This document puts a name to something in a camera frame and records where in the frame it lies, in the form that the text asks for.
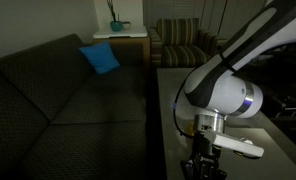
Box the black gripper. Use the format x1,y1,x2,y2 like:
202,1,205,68
180,131,228,180

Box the small black floor device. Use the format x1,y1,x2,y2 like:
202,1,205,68
271,95,296,118

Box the striped armchair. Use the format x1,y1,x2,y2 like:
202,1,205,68
147,17,228,72

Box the wooden side table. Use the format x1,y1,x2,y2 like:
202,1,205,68
91,35,151,73

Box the blue throw pillow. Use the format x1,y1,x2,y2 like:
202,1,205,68
78,41,121,76

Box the white tray board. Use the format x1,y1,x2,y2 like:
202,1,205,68
92,26,149,40

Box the dark brown patterned sofa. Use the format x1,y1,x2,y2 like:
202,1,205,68
0,33,148,180

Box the teal plant pot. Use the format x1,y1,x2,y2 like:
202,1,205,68
109,20,124,33

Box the thin dark plant stems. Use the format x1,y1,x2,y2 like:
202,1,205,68
106,0,120,23

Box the white wrist camera block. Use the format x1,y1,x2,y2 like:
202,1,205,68
204,129,265,159

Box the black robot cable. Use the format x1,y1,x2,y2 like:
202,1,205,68
171,66,196,138

